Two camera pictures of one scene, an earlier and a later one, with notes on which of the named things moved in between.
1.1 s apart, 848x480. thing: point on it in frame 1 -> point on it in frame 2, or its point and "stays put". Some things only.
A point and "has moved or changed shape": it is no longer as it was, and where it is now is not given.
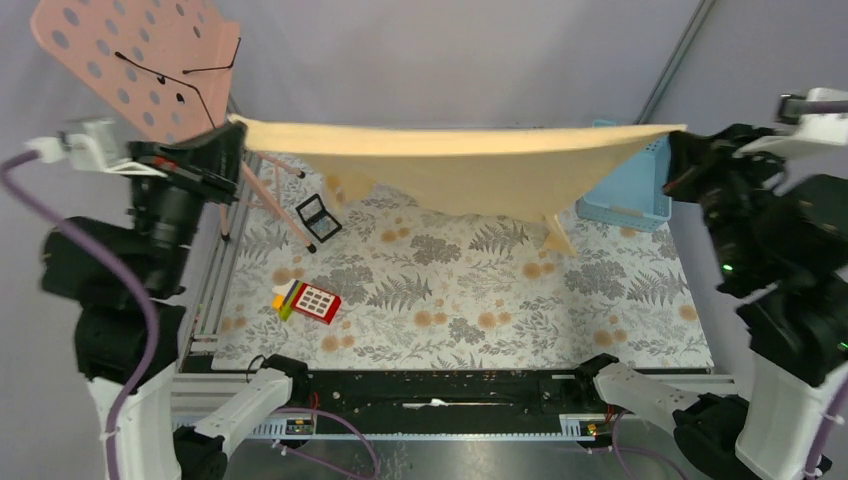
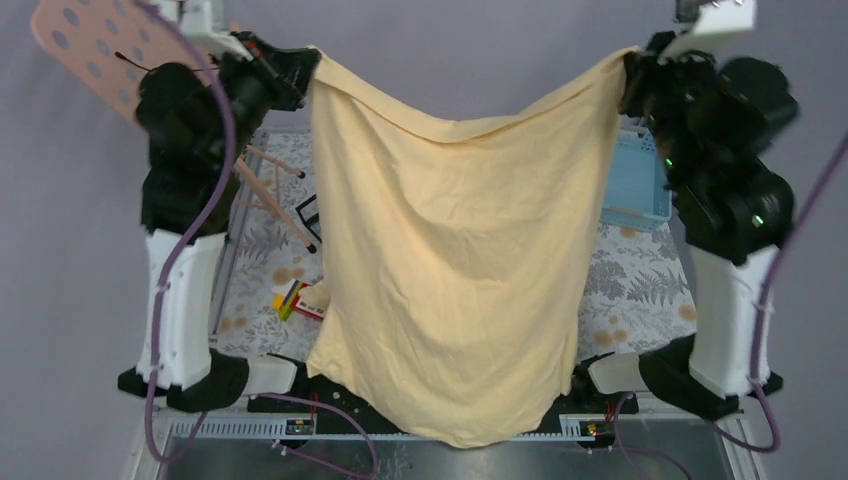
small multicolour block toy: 283,297 stays put
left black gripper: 213,162 -> 286,72
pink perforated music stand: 162,66 stays put
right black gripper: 692,153 -> 644,70
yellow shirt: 520,177 has moved or changed shape
